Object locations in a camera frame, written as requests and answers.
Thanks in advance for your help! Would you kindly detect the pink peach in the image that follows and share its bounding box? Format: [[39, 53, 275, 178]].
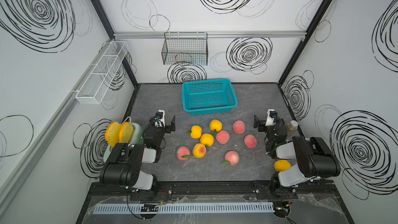
[[222, 151, 239, 166], [176, 146, 191, 161], [244, 132, 258, 148], [216, 130, 230, 144], [233, 120, 246, 134]]

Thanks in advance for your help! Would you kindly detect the yellow red peach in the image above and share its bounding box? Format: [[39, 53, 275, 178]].
[[193, 143, 207, 158]]

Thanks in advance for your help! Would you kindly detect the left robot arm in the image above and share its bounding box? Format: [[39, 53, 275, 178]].
[[99, 110, 176, 198]]

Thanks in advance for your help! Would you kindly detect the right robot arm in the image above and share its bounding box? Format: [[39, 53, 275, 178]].
[[254, 110, 341, 198]]

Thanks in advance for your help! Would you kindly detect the teal plastic basket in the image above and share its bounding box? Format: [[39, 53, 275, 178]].
[[181, 79, 238, 116]]

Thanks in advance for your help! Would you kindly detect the mint green toaster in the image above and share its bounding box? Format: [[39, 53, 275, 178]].
[[103, 122, 144, 162]]

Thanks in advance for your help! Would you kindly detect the brown spice jar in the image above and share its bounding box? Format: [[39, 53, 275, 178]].
[[287, 120, 299, 139]]

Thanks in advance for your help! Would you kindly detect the right yellow toast slice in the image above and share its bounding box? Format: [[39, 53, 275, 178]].
[[119, 122, 135, 144]]

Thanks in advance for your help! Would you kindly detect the yellow toast slice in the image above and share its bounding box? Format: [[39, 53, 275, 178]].
[[105, 122, 122, 147], [119, 122, 135, 144]]

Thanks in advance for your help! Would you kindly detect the left yellow toast slice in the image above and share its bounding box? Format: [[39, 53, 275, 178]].
[[105, 122, 122, 147]]

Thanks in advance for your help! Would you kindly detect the yellow peach top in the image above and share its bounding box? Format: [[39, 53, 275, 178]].
[[209, 119, 222, 135]]

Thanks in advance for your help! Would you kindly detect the pink peach bottom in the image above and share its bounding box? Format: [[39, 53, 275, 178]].
[[222, 151, 239, 166]]

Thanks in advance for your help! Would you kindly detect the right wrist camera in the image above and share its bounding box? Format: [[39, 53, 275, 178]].
[[266, 109, 278, 126]]

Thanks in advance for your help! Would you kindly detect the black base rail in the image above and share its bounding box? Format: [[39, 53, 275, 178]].
[[86, 180, 337, 201]]

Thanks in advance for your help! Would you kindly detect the white slotted cable duct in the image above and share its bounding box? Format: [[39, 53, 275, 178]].
[[92, 202, 275, 215]]

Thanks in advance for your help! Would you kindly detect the white mesh wall shelf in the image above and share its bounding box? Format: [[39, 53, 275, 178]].
[[75, 40, 129, 105]]

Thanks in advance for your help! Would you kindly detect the black wire wall basket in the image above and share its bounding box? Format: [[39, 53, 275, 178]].
[[161, 32, 208, 66]]

